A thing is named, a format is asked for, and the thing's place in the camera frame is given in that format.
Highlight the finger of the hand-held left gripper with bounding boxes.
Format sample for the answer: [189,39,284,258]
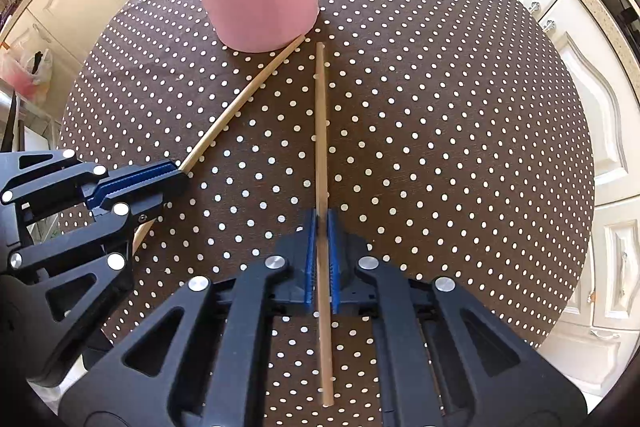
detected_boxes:
[0,204,165,383]
[0,149,190,214]

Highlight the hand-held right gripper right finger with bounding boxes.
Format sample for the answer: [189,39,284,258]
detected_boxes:
[326,211,588,427]

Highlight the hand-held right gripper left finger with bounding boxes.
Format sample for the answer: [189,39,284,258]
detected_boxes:
[59,208,318,427]

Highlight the long wooden chopstick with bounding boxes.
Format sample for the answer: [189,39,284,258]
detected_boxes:
[315,42,335,407]
[131,35,307,255]

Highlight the pink plastic bag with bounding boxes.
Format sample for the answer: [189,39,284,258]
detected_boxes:
[0,48,53,100]

